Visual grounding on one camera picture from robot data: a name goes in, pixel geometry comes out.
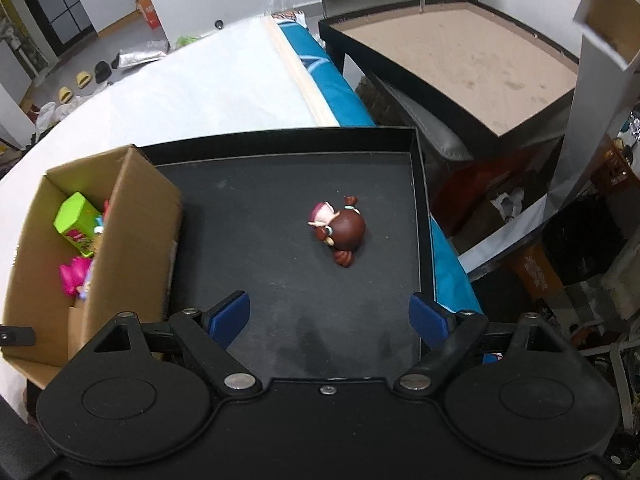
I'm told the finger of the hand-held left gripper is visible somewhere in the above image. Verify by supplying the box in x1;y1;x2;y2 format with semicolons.
0;326;35;346

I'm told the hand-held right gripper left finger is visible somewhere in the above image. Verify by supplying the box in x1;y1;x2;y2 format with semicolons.
82;290;261;393

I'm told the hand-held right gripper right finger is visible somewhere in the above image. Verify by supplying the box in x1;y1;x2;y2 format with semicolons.
395;291;566;393

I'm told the pink toy figure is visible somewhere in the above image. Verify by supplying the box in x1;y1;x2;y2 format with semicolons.
59;255;93;301

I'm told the black shallow tray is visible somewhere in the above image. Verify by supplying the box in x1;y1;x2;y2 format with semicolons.
135;126;441;381

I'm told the brown-haired doll figurine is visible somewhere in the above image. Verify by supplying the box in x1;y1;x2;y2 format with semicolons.
306;196;367;268

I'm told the green hexagonal container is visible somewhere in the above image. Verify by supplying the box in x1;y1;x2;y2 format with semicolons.
53;192;101;257

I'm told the brown cardboard box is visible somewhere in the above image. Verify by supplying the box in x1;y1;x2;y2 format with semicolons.
0;144;183;388

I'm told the small colourful toy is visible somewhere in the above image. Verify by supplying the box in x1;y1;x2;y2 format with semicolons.
93;200;111;238

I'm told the orange plastic bag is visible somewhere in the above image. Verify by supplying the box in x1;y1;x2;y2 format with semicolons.
510;242;566;301

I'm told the black plastic bag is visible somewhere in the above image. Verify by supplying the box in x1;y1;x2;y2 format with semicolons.
542;195;628;286

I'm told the grey cushion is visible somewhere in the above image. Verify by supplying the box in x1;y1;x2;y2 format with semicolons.
390;85;473;162

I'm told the white plastic bag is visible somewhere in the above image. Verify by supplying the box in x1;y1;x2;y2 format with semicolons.
32;95;83;136

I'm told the black lid with brown inside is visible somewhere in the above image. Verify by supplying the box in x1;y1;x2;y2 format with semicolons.
319;0;582;161

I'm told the white folded cardboard sheet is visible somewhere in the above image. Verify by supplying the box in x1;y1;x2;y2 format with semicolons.
460;0;640;268

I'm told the silver plastic bag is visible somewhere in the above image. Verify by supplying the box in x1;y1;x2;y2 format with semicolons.
112;40;171;70

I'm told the orange carton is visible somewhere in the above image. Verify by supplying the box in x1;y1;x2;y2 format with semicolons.
136;0;163;31

